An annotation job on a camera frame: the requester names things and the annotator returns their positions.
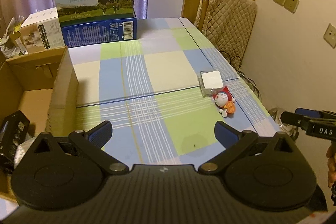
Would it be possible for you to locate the red Doraemon figurine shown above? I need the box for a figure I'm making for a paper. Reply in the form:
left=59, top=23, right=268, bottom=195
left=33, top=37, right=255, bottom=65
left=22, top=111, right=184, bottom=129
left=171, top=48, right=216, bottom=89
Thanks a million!
left=213, top=86, right=236, bottom=118

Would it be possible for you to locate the clear plastic box white pad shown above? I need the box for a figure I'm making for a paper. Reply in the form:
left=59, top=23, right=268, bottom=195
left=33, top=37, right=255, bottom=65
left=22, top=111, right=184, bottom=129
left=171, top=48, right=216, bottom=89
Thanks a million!
left=198, top=69, right=224, bottom=97

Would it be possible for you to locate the black shaver box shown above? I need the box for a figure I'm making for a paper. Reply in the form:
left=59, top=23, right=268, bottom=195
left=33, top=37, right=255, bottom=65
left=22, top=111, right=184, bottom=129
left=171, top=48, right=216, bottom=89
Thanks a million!
left=0, top=110, right=30, bottom=174

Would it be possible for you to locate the silver foil pouch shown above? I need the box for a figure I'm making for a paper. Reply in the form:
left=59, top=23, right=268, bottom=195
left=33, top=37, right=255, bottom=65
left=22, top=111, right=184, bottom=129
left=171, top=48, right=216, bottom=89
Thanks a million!
left=14, top=137, right=36, bottom=169

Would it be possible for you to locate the person's right hand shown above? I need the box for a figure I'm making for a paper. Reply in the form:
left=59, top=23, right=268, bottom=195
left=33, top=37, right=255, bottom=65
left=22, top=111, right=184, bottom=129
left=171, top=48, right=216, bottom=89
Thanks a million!
left=326, top=146, right=336, bottom=188

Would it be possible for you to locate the brown cardboard box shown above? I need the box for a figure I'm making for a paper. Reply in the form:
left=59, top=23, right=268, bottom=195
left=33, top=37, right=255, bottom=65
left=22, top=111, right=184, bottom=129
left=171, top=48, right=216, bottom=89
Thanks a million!
left=1, top=47, right=79, bottom=201

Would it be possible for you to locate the checkered bed sheet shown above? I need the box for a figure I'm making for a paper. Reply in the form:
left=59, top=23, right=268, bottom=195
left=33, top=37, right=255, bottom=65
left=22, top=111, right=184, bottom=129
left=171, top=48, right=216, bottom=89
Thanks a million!
left=70, top=18, right=278, bottom=166

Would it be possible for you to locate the white product box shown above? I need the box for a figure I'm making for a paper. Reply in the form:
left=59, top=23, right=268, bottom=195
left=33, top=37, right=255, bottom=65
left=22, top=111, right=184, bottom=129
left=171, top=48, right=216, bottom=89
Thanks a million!
left=19, top=7, right=65, bottom=53

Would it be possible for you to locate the quilted beige chair cover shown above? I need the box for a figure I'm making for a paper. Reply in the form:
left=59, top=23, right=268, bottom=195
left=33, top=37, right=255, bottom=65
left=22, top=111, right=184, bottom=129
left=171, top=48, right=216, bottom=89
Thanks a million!
left=194, top=0, right=257, bottom=70

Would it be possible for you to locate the blue milk carton box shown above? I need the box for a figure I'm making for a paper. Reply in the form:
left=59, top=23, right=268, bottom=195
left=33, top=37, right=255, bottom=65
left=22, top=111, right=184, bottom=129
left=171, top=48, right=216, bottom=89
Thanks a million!
left=54, top=0, right=137, bottom=48

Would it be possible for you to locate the beige wall socket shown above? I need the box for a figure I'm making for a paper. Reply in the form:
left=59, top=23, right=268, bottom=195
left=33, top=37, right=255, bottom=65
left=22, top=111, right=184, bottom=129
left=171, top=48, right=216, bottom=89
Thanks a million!
left=323, top=23, right=336, bottom=48
left=273, top=0, right=299, bottom=14

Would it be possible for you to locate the black cable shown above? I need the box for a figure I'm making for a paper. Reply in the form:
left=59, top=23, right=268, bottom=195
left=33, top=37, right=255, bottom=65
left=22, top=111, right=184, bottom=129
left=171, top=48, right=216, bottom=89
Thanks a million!
left=219, top=50, right=263, bottom=104

